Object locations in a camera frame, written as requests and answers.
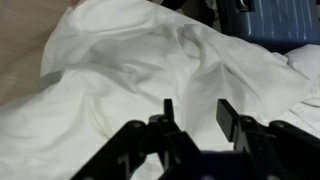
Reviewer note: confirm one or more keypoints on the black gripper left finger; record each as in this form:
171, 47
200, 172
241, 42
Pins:
128, 149

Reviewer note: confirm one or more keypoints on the white blanket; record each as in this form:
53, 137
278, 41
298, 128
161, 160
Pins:
111, 61

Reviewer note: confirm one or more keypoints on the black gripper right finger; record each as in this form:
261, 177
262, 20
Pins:
278, 151

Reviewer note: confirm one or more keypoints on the blue ribbed suitcase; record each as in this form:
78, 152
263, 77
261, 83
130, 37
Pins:
277, 25

